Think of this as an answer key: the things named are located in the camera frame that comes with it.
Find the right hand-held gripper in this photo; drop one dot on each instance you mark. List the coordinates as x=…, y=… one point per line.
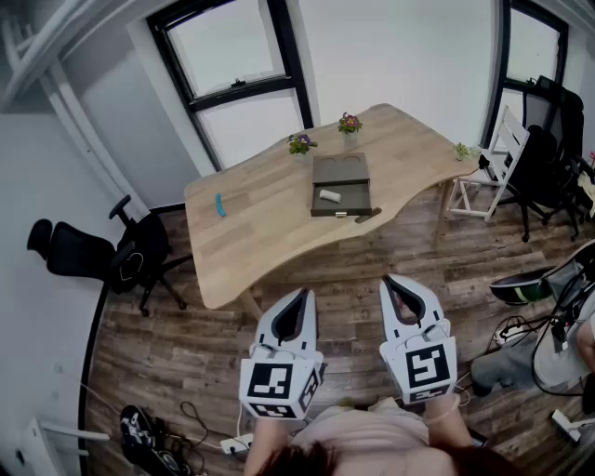
x=425, y=367

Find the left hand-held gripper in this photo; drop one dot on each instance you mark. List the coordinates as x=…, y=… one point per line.
x=269, y=381

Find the small white cylinder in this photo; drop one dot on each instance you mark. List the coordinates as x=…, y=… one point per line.
x=330, y=196

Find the grey drawer box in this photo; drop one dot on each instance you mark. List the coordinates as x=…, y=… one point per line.
x=341, y=173

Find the person's right forearm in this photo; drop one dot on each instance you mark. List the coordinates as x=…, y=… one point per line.
x=448, y=425

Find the person's left forearm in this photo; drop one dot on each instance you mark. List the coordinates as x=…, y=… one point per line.
x=262, y=441

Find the wooden table leg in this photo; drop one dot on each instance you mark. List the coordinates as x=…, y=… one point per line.
x=251, y=302
x=440, y=214

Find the white power strip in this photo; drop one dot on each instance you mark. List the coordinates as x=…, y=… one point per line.
x=237, y=444
x=507, y=332
x=566, y=424

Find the black green round device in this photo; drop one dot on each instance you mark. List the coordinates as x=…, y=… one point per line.
x=520, y=288

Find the person's pink shirt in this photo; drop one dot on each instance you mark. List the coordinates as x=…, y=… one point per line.
x=372, y=427

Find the blue plastic stick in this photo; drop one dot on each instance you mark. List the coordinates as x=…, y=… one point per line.
x=220, y=205

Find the small green potted plant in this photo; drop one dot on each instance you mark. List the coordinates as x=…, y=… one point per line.
x=462, y=151

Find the black white patterned object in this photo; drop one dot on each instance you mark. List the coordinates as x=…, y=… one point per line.
x=135, y=430

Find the purple flower potted plant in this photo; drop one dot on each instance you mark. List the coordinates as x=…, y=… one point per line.
x=301, y=144

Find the pink flower potted plant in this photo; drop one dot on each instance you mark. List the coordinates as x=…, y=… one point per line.
x=349, y=124

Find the black office chair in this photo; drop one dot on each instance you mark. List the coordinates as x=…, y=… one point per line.
x=539, y=162
x=79, y=255

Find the white folding chair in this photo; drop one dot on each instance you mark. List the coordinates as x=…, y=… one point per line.
x=511, y=132

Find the cream cloth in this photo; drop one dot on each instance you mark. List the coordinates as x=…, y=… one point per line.
x=588, y=186

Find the black framed window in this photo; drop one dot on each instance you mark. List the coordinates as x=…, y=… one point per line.
x=534, y=46
x=223, y=46

